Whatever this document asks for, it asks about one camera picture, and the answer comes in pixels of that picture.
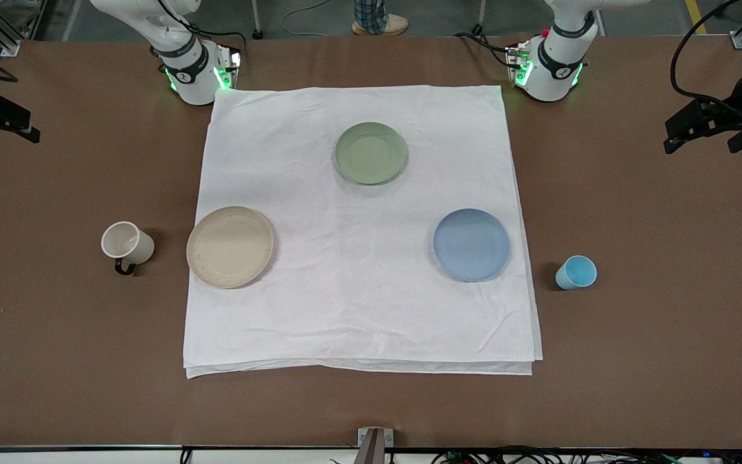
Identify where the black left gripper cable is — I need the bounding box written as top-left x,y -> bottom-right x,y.
670,0 -> 742,105

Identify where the black arm base cable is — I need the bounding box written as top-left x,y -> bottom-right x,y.
157,0 -> 247,60
453,23 -> 521,66

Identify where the white mug black handle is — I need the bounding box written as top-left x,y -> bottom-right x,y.
100,221 -> 155,276

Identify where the white square cloth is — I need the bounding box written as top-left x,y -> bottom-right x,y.
183,85 -> 544,379

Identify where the green round plate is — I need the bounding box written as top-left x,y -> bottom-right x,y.
334,122 -> 408,186

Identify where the black left arm base cable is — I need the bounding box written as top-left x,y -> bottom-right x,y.
453,23 -> 521,66

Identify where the person's beige shoe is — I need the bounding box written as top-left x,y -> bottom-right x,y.
352,13 -> 410,37

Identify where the light blue cup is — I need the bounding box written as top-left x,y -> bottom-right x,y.
555,255 -> 598,291

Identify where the person's plaid trouser leg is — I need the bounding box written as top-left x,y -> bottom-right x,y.
353,0 -> 390,34

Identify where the white floor cable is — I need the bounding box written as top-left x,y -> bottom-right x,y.
280,0 -> 334,37

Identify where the blue round plate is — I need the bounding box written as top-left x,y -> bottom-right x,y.
433,208 -> 511,282

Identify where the beige gray round plate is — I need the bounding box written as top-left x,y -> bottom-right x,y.
186,206 -> 275,289

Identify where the black right arm base cable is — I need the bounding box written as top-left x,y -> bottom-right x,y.
157,0 -> 247,60

